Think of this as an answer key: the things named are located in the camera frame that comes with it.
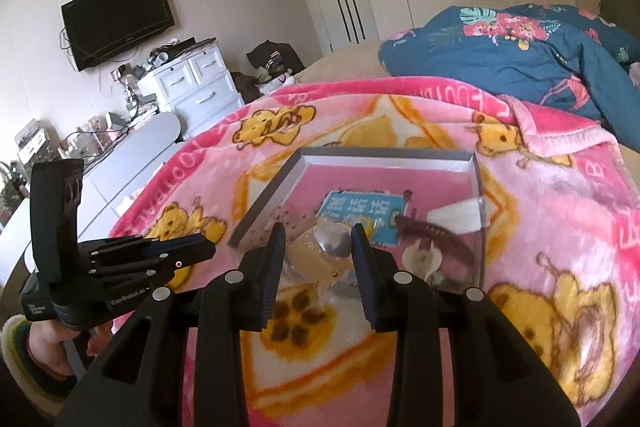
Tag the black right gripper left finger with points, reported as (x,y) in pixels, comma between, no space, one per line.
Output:
(262,269)

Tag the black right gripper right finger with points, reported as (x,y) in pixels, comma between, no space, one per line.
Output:
(375,271)

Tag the pink heart shaped hair clip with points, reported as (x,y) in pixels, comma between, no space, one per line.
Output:
(422,261)

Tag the dark maroon long hair clip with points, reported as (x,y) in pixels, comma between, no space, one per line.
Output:
(448,242)

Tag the sheer pink bow hair accessory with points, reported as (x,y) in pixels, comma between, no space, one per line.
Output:
(297,220)

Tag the clear plastic jewelry packet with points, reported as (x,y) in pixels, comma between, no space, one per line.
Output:
(321,257)

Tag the white bedroom door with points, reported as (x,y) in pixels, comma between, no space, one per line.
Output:
(339,23)

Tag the person's left hand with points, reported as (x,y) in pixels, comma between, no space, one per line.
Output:
(45,346)

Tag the blue printed card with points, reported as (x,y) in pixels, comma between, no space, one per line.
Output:
(375,211)

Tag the grey shallow box with pink lining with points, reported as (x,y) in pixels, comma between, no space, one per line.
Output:
(428,179)

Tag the white curved side table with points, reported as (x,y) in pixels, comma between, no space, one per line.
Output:
(128,168)

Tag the pink bear print blanket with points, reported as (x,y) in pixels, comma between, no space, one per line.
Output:
(562,240)

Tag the white drawer dresser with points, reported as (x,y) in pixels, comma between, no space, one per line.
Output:
(196,86)

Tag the beige bed sheet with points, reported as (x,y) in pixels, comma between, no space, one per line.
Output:
(355,62)

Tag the black bag on floor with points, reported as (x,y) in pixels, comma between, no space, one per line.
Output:
(275,58)

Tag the blue floral duvet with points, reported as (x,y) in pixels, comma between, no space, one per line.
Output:
(555,55)

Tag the grey upholstered headboard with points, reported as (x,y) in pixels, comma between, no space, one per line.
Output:
(623,13)

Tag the black wall television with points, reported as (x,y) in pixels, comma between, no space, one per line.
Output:
(97,30)

